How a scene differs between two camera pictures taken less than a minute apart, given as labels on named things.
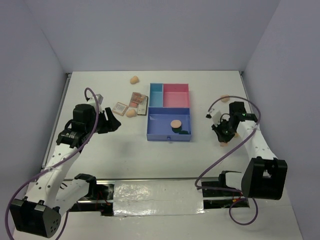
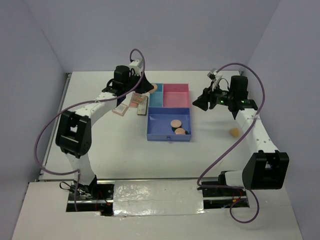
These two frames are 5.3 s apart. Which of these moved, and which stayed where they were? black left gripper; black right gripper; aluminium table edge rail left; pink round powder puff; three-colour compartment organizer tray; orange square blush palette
Moved: black left gripper; black right gripper
Stayed: pink round powder puff; three-colour compartment organizer tray; aluminium table edge rail left; orange square blush palette
